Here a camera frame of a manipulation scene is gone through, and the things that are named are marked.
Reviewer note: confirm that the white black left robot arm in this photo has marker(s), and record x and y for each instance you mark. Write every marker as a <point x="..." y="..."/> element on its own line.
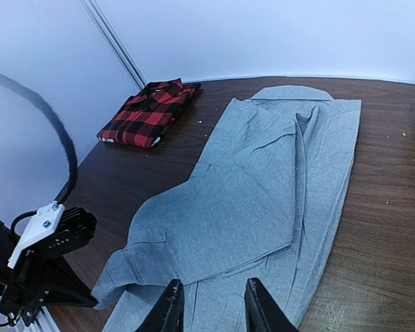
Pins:
<point x="7" y="245"/>

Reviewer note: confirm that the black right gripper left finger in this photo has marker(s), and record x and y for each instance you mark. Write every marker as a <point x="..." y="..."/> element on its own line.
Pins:
<point x="167" y="314"/>

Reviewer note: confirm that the red black plaid shirt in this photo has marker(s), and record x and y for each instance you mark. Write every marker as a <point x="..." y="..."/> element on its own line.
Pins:
<point x="145" y="118"/>

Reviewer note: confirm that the left aluminium corner post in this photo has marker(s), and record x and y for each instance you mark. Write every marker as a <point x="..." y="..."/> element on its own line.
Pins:
<point x="112" y="39"/>

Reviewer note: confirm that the aluminium front rail frame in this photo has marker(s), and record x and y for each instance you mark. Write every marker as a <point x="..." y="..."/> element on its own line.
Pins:
<point x="43" y="323"/>

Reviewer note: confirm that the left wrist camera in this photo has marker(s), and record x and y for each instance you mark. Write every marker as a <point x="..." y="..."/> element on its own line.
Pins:
<point x="52" y="231"/>

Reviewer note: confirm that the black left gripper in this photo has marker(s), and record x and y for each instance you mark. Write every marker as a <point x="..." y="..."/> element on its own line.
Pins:
<point x="29" y="289"/>

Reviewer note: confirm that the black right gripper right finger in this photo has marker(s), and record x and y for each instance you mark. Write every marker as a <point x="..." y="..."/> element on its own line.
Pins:
<point x="262" y="312"/>

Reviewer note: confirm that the grey long sleeve shirt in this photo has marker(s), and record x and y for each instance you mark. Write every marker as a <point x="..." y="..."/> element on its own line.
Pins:
<point x="264" y="200"/>

